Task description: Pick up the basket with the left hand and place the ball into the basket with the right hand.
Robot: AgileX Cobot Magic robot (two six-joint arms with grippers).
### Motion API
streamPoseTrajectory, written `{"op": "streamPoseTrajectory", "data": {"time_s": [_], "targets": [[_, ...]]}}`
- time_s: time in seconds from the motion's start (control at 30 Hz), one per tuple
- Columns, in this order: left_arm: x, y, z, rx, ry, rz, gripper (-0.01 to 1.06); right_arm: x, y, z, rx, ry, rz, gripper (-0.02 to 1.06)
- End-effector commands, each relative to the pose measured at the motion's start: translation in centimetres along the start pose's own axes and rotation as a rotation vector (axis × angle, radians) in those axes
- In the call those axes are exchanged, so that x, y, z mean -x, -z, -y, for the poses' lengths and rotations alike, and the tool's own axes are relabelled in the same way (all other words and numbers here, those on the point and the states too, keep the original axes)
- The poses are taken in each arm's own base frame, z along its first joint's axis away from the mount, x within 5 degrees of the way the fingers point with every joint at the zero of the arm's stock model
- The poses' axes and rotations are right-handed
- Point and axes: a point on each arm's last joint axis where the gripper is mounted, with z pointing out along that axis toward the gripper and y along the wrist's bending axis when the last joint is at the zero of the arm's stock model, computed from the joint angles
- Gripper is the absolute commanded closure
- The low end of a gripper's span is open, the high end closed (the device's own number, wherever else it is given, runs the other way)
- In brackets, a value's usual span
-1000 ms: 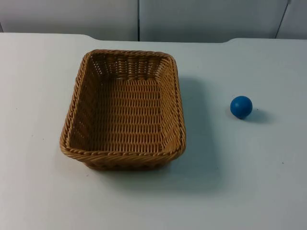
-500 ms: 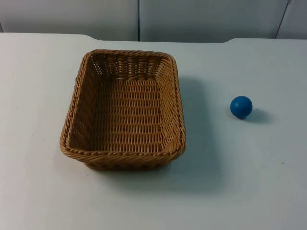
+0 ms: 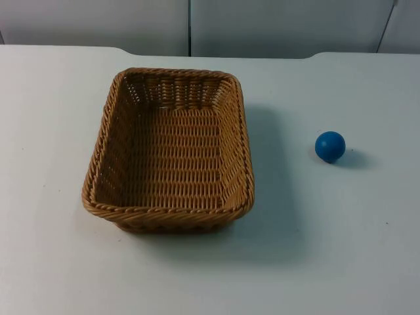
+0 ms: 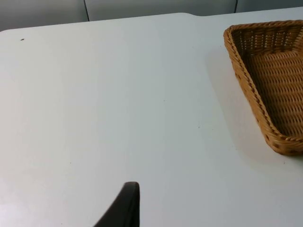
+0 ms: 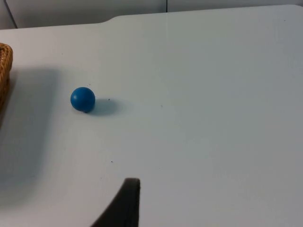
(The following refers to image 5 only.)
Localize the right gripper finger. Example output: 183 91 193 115
90 177 141 227

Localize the blue ball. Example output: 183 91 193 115
70 87 96 114

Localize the pale brown wicker basket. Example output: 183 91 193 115
0 43 13 128

